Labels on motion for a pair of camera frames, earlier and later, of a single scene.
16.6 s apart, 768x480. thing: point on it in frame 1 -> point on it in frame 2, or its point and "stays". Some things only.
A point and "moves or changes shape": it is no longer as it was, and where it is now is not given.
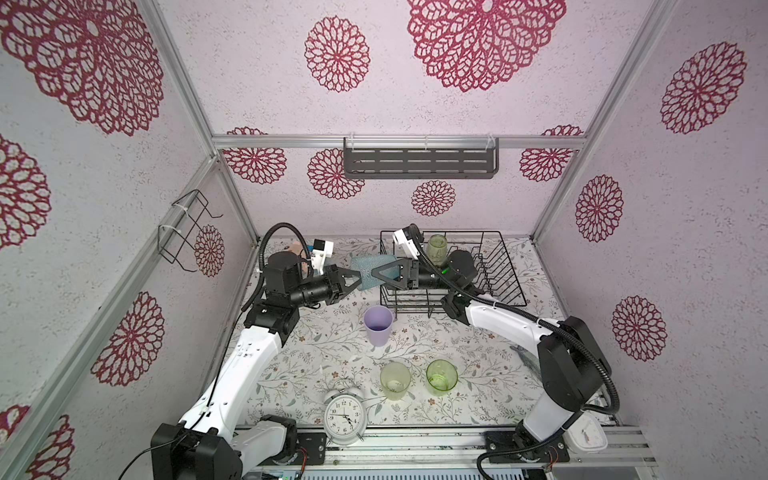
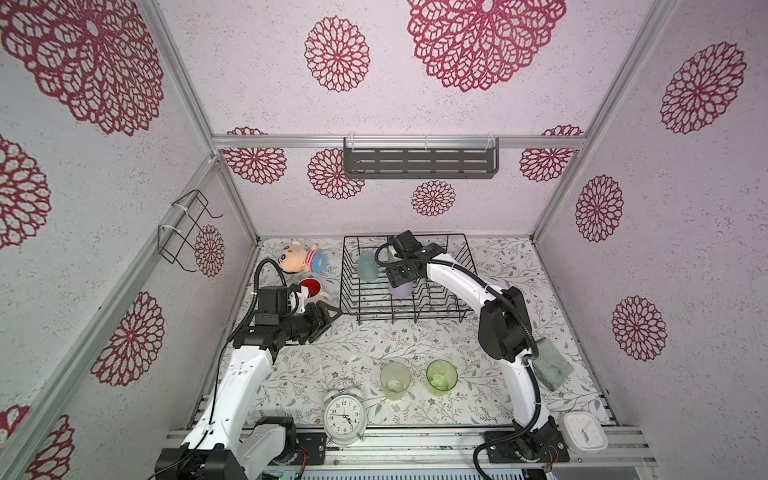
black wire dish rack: [448, 263] moves or changes shape
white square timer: [585, 434] stays
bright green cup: [441, 377] stays
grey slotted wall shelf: [415, 158] stays
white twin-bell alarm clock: [345, 415] stays
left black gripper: [344, 274] -> [318, 323]
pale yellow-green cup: [395, 378] stays
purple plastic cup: [378, 320] moves or changes shape
